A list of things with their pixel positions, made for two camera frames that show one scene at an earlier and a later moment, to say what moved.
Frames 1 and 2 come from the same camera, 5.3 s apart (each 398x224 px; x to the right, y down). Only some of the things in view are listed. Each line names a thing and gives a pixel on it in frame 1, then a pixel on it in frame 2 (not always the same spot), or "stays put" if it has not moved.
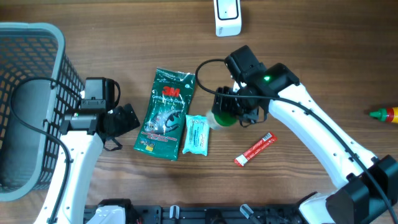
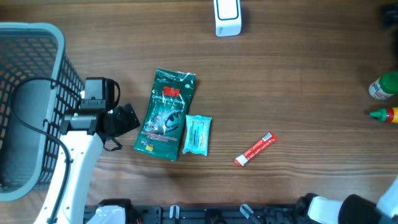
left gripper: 128,118 stays put
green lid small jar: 221,120 -> 385,86
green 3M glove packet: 160,132 stays put
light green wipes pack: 196,134 stays put
